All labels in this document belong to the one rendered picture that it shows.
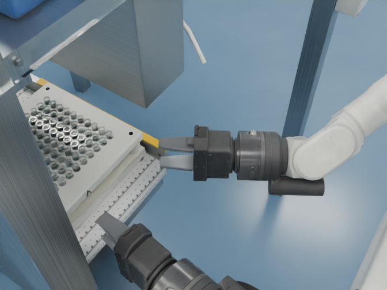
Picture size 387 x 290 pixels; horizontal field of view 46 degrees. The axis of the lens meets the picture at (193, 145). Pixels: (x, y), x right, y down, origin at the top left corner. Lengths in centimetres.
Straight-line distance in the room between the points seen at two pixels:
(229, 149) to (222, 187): 116
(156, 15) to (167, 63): 9
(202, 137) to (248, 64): 171
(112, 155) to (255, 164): 25
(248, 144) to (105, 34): 30
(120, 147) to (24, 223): 38
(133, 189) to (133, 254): 22
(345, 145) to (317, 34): 61
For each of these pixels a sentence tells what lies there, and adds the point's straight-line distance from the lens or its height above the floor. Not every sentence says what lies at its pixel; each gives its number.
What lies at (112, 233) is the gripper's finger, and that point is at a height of 99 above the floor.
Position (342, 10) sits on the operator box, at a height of 91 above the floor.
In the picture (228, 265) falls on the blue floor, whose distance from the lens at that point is 175.
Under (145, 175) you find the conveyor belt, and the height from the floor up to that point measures 88.
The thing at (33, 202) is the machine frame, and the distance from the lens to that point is 47.
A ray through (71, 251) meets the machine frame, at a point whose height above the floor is 108.
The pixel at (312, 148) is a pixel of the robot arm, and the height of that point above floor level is 101.
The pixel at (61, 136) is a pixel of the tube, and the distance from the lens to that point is 87.
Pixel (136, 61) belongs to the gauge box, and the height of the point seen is 119.
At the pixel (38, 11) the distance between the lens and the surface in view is 37.
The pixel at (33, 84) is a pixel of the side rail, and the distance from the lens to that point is 105.
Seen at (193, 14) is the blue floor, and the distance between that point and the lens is 278.
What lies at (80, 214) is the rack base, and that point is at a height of 91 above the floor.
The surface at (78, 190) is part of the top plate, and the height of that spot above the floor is 96.
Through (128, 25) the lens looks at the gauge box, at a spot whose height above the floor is 124.
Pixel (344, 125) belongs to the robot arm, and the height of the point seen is 103.
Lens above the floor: 159
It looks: 51 degrees down
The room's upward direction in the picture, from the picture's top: straight up
